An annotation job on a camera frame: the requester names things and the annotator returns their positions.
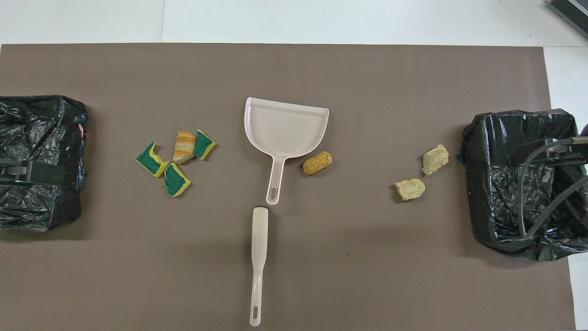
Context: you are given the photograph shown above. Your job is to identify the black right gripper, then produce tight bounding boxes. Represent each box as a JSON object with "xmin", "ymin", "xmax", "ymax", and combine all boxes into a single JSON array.
[{"xmin": 510, "ymin": 136, "xmax": 588, "ymax": 167}]

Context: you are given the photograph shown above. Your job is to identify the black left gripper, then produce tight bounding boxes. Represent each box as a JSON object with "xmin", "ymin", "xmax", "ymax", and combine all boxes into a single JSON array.
[{"xmin": 0, "ymin": 161, "xmax": 75, "ymax": 186}]

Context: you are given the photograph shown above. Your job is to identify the green yellow sponge piece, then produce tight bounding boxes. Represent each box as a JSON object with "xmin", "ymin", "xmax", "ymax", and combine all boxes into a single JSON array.
[
  {"xmin": 194, "ymin": 130, "xmax": 217, "ymax": 160},
  {"xmin": 164, "ymin": 163, "xmax": 192, "ymax": 197},
  {"xmin": 136, "ymin": 142, "xmax": 170, "ymax": 178}
]

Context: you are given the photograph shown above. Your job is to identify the orange striped bread-shaped sponge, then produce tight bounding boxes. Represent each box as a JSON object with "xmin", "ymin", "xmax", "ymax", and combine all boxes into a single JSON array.
[{"xmin": 173, "ymin": 130, "xmax": 197, "ymax": 165}]

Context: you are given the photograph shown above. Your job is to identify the brown peanut-shaped sponge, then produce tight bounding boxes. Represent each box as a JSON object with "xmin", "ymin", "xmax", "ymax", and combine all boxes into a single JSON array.
[{"xmin": 303, "ymin": 151, "xmax": 333, "ymax": 176}]

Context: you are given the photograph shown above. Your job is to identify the beige hand brush black bristles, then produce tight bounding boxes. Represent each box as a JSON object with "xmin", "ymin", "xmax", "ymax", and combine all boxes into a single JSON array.
[{"xmin": 249, "ymin": 206, "xmax": 269, "ymax": 327}]

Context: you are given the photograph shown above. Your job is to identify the beige plastic dustpan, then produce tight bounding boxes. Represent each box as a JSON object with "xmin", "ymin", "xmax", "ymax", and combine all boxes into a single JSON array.
[{"xmin": 244, "ymin": 97, "xmax": 330, "ymax": 206}]

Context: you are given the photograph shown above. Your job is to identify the black bag bin pink mark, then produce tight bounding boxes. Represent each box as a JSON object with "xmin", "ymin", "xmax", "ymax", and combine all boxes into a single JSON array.
[{"xmin": 0, "ymin": 95, "xmax": 88, "ymax": 232}]

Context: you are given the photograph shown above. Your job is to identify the black bag-lined bin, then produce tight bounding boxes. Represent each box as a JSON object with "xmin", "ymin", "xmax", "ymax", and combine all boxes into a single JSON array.
[{"xmin": 461, "ymin": 109, "xmax": 588, "ymax": 262}]

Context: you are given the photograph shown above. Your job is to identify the blocky pale yellow foam chunk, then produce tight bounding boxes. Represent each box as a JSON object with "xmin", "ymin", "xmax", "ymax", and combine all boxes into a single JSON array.
[{"xmin": 422, "ymin": 144, "xmax": 449, "ymax": 176}]

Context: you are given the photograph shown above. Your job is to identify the flat pale yellow foam chunk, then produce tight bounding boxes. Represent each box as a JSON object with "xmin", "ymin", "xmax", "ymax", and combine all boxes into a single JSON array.
[{"xmin": 395, "ymin": 178, "xmax": 426, "ymax": 201}]

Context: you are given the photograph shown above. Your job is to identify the grey slatted device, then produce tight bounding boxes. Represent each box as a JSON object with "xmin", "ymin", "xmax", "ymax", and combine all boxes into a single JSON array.
[{"xmin": 548, "ymin": 0, "xmax": 588, "ymax": 40}]

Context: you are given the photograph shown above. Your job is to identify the brown table mat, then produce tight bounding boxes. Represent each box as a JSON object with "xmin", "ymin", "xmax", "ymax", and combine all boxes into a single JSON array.
[{"xmin": 0, "ymin": 43, "xmax": 577, "ymax": 331}]

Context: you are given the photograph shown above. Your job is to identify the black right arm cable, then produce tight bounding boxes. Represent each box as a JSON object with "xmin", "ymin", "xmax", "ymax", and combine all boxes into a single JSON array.
[{"xmin": 518, "ymin": 138, "xmax": 588, "ymax": 240}]

